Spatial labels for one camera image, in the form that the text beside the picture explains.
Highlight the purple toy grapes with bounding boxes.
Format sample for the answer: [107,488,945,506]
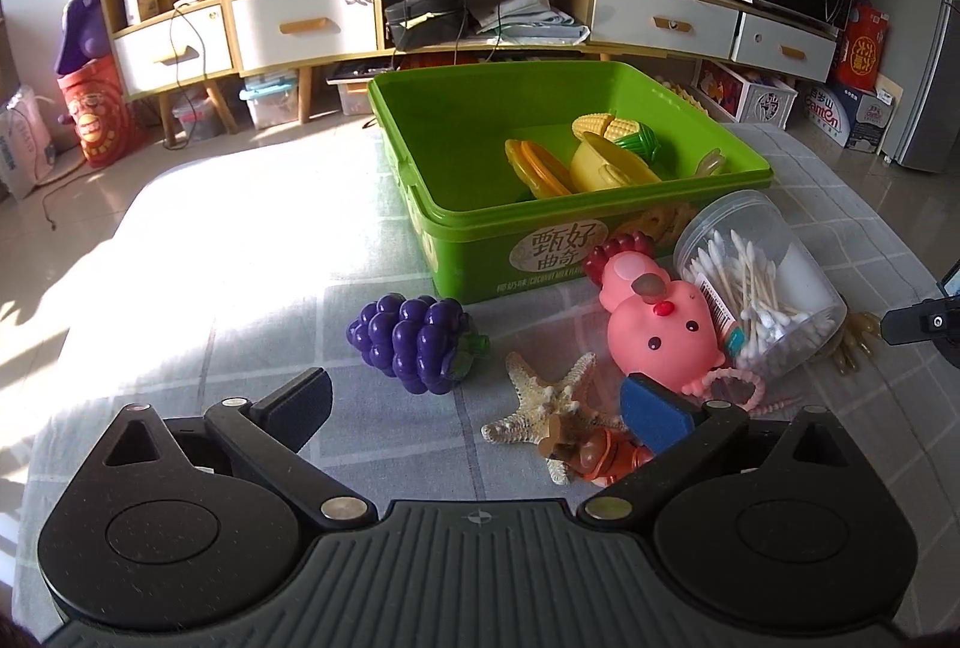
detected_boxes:
[345,292,490,394]

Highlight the brown rubber claw toy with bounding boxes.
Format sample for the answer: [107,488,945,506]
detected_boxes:
[828,311,882,375]

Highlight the pink bead string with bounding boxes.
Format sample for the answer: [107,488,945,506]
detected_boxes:
[680,365,804,421]

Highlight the yellow toy pot lid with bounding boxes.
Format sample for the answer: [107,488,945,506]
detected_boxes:
[505,139,578,199]

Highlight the wooden tv cabinet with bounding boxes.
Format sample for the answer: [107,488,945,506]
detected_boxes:
[104,0,836,121]

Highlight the beige starfish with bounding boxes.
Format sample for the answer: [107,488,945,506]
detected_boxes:
[482,352,625,446]

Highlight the orange toy figure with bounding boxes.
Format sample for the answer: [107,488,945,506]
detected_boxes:
[537,416,654,487]

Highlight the toy corn cob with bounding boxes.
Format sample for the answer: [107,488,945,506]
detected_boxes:
[571,113,661,166]

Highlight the pink rubber pig toy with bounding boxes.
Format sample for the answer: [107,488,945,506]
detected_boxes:
[584,232,726,396]

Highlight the clear cotton swab jar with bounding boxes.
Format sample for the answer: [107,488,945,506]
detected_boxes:
[674,190,848,382]

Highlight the egg carton tray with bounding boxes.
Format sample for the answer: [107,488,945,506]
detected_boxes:
[654,75,709,116]

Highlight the yellow toy pot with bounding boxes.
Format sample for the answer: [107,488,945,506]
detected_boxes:
[569,133,661,193]

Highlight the white plastic shopping bag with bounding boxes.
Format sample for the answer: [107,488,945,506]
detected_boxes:
[0,84,57,201]

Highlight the red paper bag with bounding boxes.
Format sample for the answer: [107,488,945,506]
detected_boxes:
[57,55,145,169]

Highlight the green plastic storage bin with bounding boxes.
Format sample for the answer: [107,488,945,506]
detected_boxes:
[368,60,773,304]

